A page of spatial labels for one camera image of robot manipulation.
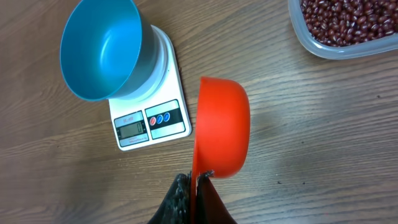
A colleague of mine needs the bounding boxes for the white digital kitchen scale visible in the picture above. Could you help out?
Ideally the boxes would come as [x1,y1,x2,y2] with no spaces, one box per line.
[108,26,192,151]

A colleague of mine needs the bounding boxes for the clear plastic container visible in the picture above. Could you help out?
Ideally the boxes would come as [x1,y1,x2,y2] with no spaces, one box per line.
[288,0,397,60]

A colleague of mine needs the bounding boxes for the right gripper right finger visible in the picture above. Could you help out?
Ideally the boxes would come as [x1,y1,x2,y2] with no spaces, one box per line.
[195,171,237,224]

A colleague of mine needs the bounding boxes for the red scoop blue handle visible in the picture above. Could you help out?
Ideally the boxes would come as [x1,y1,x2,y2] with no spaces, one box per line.
[190,77,251,223]

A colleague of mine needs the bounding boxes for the blue bowl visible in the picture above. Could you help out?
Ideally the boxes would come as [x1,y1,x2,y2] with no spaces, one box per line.
[60,0,159,101]

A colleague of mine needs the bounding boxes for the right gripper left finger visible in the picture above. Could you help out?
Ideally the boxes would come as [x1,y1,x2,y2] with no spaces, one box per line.
[148,173,191,224]

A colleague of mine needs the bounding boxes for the red beans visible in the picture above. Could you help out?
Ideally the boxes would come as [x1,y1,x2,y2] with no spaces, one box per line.
[300,0,397,47]

